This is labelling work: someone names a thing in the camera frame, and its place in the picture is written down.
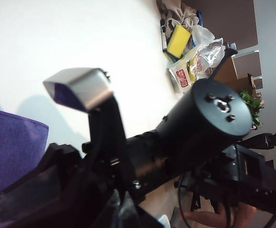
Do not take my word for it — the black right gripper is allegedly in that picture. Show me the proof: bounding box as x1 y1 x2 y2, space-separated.
45 142 139 199

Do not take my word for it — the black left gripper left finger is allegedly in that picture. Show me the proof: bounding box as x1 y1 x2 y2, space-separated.
0 163 120 228

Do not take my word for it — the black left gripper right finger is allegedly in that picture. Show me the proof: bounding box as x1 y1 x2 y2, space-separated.
118 189 170 228

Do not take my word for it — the purple microfiber cloth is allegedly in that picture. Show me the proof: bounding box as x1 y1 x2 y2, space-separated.
0 106 49 228

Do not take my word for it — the person bare forearm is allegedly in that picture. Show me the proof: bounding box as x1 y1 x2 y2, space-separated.
182 201 260 228

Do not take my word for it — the crumpled beige cloth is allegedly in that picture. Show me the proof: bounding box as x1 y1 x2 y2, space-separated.
156 0 200 40

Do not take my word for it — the white bag with red print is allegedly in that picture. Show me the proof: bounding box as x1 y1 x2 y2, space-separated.
168 51 202 95

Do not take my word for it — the yellow sponge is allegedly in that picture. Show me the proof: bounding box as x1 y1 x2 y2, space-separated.
167 25 192 59

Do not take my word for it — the leafy green plant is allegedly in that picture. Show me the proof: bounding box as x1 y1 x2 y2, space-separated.
238 89 265 130

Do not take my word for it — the brown cardboard box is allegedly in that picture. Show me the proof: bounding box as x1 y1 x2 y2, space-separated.
213 57 239 84

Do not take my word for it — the clear crumpled plastic bag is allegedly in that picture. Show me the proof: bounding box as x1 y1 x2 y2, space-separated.
189 25 226 79

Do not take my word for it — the thin black rod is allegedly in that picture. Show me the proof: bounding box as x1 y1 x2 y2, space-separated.
208 47 238 79

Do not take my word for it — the blue item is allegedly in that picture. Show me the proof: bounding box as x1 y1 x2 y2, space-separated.
197 9 204 27

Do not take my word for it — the narrow brown desk divider panel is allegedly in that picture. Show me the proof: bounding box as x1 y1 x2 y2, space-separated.
187 0 259 51

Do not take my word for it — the black cable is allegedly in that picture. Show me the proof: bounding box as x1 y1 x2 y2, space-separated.
177 173 234 228

